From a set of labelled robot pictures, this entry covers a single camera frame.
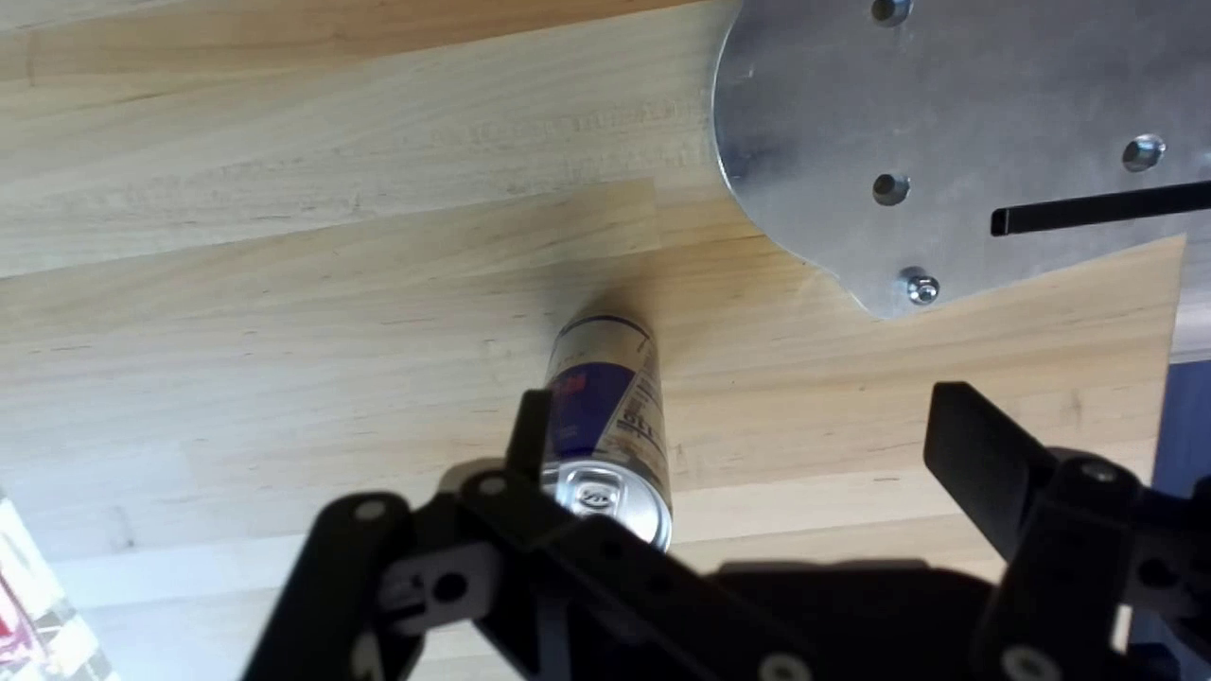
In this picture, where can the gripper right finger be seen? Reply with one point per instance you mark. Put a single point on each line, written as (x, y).
(1050, 511)

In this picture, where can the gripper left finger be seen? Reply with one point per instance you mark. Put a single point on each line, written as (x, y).
(530, 567)

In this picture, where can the blue and silver drink can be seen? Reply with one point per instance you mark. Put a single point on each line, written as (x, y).
(610, 416)

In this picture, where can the round metal plate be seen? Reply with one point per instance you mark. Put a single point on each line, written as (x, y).
(946, 132)

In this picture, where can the printed packet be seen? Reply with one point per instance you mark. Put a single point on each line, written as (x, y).
(33, 605)

